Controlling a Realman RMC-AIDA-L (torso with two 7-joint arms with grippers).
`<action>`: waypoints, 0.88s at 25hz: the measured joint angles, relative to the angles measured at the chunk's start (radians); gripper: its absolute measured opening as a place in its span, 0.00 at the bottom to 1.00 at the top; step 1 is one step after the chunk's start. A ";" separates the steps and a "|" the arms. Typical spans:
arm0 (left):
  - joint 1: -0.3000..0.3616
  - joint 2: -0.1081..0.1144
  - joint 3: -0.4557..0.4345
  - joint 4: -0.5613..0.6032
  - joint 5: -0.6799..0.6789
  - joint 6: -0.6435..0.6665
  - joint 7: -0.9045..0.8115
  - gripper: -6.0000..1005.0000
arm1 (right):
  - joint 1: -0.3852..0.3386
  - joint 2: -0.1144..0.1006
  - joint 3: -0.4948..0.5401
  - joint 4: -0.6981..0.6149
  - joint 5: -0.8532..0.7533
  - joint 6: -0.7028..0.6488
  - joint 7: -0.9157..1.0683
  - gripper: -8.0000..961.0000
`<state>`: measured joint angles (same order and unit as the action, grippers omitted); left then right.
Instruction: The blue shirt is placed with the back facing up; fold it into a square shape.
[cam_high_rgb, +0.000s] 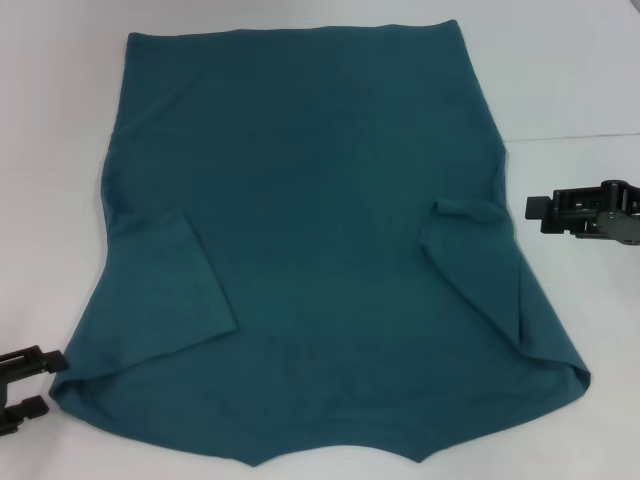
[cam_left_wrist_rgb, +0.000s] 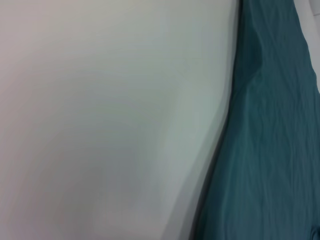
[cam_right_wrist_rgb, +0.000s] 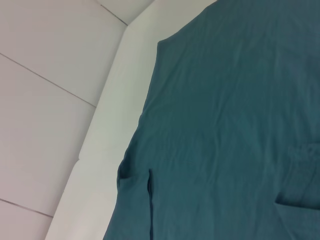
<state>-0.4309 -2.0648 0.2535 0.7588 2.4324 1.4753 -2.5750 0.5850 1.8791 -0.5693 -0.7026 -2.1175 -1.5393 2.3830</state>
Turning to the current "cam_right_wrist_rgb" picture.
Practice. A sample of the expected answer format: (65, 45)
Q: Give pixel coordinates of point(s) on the teal blue t-shirt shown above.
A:
(225, 125)

